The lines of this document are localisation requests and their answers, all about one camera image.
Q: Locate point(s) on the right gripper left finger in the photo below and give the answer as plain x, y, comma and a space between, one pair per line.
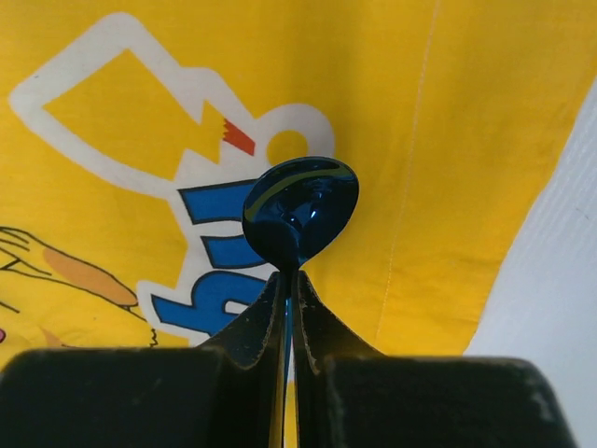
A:
226, 392

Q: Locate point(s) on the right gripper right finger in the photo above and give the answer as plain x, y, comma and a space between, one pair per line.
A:
349, 394

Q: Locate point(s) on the blue metallic spoon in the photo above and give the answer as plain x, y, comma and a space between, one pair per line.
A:
291, 214

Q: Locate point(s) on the yellow Pikachu placemat cloth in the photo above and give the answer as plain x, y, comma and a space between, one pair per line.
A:
130, 131

